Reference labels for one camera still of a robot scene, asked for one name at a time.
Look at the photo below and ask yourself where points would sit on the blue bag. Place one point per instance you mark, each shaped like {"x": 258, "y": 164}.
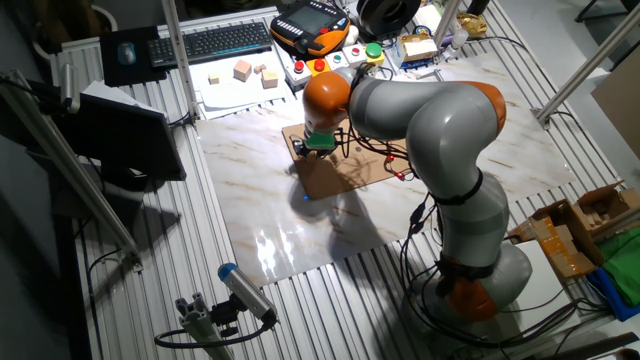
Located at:
{"x": 612, "y": 300}

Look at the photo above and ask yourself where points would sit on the black computer monitor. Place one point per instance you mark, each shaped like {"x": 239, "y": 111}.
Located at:
{"x": 125, "y": 140}

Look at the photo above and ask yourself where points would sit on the tiny wooden piece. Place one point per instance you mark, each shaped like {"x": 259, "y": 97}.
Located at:
{"x": 259, "y": 69}

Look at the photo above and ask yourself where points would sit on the white rounded object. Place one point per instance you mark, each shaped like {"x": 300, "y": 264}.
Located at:
{"x": 352, "y": 36}

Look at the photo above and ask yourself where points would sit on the blue grey computer mouse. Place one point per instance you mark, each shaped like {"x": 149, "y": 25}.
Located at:
{"x": 126, "y": 53}

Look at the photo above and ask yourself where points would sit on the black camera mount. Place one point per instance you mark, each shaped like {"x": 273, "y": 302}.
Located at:
{"x": 225, "y": 315}

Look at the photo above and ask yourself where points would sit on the silver camera with blue end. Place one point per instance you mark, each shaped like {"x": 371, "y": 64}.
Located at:
{"x": 245, "y": 290}

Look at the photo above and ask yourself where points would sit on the yellow box with green button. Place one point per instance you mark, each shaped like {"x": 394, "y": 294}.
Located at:
{"x": 374, "y": 52}

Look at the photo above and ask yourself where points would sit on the black filament spool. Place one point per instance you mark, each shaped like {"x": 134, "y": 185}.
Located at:
{"x": 370, "y": 22}

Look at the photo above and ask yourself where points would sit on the grey box with green button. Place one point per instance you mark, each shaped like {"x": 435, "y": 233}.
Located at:
{"x": 337, "y": 60}

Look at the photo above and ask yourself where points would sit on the small wooden cube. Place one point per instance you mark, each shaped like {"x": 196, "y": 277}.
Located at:
{"x": 214, "y": 79}

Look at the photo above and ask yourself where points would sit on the brown flat board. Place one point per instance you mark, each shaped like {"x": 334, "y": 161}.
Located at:
{"x": 622, "y": 105}

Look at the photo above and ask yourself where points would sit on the white paper sheet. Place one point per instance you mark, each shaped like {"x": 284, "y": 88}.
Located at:
{"x": 235, "y": 97}

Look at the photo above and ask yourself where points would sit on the large wooden cube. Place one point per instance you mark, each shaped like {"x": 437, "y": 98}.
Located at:
{"x": 242, "y": 71}

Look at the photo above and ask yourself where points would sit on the small carton with white label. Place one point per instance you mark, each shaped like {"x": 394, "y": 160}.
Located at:
{"x": 417, "y": 49}

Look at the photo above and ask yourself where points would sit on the upright aluminium frame post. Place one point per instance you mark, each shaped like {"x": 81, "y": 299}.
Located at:
{"x": 179, "y": 55}

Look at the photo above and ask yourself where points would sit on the short aluminium profile stub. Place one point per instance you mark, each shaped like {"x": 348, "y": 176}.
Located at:
{"x": 200, "y": 325}

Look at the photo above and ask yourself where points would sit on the black computer keyboard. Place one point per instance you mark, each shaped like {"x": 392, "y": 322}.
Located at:
{"x": 210, "y": 44}

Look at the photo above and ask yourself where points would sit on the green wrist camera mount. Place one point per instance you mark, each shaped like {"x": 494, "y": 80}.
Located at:
{"x": 320, "y": 141}

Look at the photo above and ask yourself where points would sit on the silver cylindrical camera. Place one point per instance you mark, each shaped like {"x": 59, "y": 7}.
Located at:
{"x": 68, "y": 85}

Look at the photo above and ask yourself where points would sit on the grey box with small red button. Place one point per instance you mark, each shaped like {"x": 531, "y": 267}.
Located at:
{"x": 356, "y": 55}

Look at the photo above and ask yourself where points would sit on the medium wooden cube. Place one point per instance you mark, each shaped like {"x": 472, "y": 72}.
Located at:
{"x": 270, "y": 79}

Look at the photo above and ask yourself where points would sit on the open cardboard box with blocks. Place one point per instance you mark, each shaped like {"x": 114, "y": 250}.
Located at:
{"x": 600, "y": 205}

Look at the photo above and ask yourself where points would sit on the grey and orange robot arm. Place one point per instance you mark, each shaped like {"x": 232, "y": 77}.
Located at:
{"x": 440, "y": 125}

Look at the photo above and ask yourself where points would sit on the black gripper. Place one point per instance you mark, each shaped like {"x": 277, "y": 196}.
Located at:
{"x": 312, "y": 150}

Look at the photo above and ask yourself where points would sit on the slanted aluminium frame beam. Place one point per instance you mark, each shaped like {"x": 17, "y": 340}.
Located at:
{"x": 595, "y": 60}
{"x": 75, "y": 172}

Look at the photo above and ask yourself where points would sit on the black mouse pad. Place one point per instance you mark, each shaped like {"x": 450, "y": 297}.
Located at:
{"x": 112, "y": 75}

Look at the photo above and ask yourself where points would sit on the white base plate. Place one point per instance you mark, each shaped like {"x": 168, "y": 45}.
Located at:
{"x": 545, "y": 280}

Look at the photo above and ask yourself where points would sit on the small orange brown carton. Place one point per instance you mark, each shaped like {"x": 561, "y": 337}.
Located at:
{"x": 565, "y": 255}

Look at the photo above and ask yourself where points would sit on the white marble pattern mat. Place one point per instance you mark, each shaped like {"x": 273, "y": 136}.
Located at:
{"x": 280, "y": 210}

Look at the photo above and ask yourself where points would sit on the brown cardboard sheet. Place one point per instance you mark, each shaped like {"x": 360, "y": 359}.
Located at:
{"x": 350, "y": 175}

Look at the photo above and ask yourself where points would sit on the green cloth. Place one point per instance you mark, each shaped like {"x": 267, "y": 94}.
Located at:
{"x": 625, "y": 265}

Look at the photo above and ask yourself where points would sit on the orange box with red button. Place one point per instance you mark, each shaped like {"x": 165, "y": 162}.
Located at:
{"x": 319, "y": 66}

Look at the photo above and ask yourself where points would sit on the orange and black teach pendant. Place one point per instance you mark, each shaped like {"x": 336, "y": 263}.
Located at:
{"x": 310, "y": 22}

